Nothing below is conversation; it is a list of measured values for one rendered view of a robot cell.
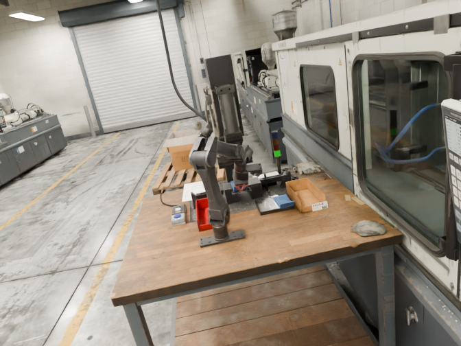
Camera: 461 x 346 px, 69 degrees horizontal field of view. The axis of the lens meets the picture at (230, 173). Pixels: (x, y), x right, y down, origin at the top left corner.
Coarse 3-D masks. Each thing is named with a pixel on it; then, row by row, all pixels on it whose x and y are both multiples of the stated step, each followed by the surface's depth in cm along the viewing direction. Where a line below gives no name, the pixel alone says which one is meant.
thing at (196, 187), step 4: (188, 184) 222; (192, 184) 221; (196, 184) 220; (200, 184) 219; (184, 188) 216; (188, 188) 215; (192, 188) 214; (196, 188) 213; (200, 188) 212; (184, 192) 210; (188, 192) 208; (196, 192) 206; (184, 196) 203; (188, 196) 202; (184, 200) 197
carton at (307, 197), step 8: (288, 184) 179; (296, 184) 179; (304, 184) 180; (312, 184) 171; (288, 192) 176; (296, 192) 179; (304, 192) 178; (312, 192) 174; (320, 192) 160; (296, 200) 162; (304, 200) 168; (312, 200) 167; (320, 200) 163; (304, 208) 157; (312, 208) 157; (320, 208) 158
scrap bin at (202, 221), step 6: (204, 198) 180; (198, 204) 180; (204, 204) 180; (198, 210) 179; (204, 210) 179; (198, 216) 169; (204, 216) 171; (198, 222) 160; (204, 222) 165; (198, 228) 157; (204, 228) 158; (210, 228) 158
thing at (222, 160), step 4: (236, 144) 175; (240, 144) 184; (220, 160) 177; (224, 160) 176; (220, 164) 174; (224, 164) 174; (228, 164) 175; (232, 164) 175; (220, 168) 175; (224, 168) 183
